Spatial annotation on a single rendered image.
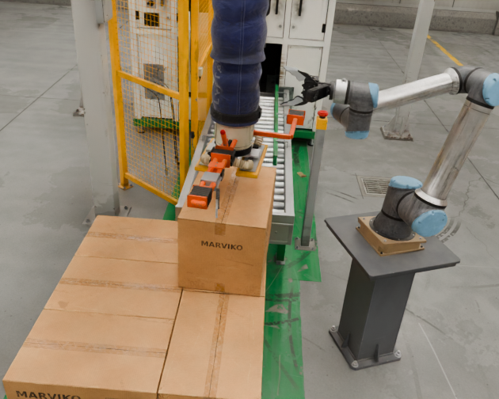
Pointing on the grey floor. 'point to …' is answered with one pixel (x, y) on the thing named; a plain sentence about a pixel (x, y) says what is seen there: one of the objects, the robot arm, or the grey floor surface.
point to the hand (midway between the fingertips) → (280, 86)
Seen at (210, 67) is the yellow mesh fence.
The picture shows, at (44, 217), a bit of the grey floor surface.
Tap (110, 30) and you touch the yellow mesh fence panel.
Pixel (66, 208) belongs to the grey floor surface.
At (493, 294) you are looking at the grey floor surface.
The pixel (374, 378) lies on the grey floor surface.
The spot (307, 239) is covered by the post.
